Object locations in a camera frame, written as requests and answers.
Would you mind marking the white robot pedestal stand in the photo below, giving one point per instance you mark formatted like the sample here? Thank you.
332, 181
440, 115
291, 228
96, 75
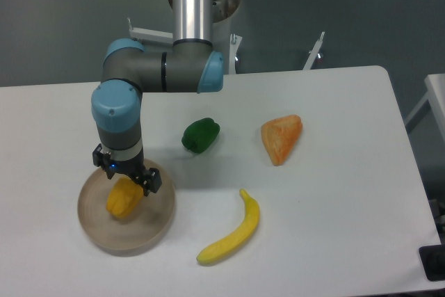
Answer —
224, 39

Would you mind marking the black box at right edge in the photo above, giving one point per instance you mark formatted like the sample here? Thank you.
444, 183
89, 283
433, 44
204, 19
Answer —
432, 258

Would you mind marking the orange toast sandwich triangle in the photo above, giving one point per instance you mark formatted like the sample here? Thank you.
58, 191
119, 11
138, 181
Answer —
280, 136

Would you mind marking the yellow bell pepper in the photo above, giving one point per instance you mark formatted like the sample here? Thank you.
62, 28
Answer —
123, 198

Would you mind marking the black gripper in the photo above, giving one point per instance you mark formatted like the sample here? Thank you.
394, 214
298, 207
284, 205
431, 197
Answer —
133, 167

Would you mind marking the green bell pepper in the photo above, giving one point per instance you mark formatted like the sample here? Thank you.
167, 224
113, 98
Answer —
199, 135

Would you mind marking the yellow banana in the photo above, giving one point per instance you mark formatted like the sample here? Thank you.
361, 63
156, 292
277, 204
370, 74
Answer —
228, 245

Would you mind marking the white side table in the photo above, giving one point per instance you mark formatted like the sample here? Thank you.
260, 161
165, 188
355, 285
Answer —
432, 100

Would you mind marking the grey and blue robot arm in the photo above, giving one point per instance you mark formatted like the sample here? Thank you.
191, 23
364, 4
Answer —
129, 71

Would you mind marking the beige round plate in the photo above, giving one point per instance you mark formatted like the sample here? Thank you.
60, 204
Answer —
141, 230

